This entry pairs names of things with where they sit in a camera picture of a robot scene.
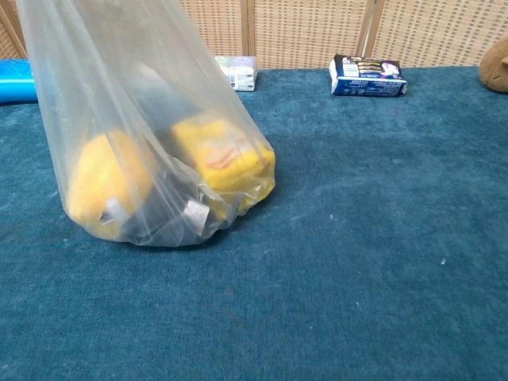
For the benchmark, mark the clear plastic bag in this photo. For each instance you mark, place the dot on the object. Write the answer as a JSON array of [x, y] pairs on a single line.
[[119, 99]]

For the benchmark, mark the yellow snack box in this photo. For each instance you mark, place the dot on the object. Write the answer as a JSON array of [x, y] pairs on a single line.
[[226, 155]]

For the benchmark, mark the multicolour tissue pack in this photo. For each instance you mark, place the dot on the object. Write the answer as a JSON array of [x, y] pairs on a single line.
[[242, 75]]

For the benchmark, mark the blue table cloth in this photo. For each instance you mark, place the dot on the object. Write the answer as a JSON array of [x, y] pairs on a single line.
[[377, 238]]

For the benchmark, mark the yellow round soft item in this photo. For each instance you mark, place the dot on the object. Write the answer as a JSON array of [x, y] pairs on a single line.
[[107, 178]]

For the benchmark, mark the dark blue pad pack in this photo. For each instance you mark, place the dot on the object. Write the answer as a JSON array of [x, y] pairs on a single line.
[[369, 77]]

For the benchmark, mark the wicker folding screen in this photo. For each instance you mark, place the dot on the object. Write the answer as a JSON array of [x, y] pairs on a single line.
[[309, 28]]

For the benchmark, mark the blue pump bottle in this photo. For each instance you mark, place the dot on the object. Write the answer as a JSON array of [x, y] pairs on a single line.
[[16, 81]]

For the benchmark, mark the brown plush toy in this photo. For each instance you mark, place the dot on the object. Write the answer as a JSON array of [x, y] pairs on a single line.
[[496, 69]]

